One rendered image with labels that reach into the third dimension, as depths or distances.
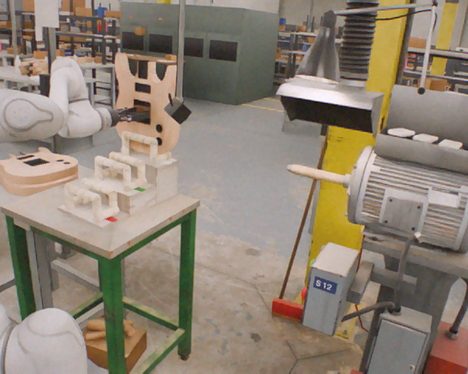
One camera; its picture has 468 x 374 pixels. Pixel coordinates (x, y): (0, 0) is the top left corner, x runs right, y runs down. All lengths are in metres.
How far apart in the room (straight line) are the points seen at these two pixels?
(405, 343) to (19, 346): 1.05
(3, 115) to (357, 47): 0.98
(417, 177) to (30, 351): 1.11
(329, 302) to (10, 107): 0.91
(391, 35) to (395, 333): 1.40
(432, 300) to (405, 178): 0.39
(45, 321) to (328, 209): 1.67
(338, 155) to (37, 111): 1.65
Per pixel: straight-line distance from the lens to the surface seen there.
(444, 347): 1.55
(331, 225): 2.45
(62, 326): 1.17
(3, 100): 1.09
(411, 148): 1.26
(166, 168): 1.86
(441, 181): 1.28
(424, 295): 1.39
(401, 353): 1.40
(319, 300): 1.18
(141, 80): 1.86
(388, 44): 2.20
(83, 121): 1.61
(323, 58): 1.23
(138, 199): 1.77
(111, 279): 1.60
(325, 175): 1.40
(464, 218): 1.26
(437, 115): 1.39
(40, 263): 2.02
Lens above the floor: 1.70
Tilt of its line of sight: 21 degrees down
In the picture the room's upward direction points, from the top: 5 degrees clockwise
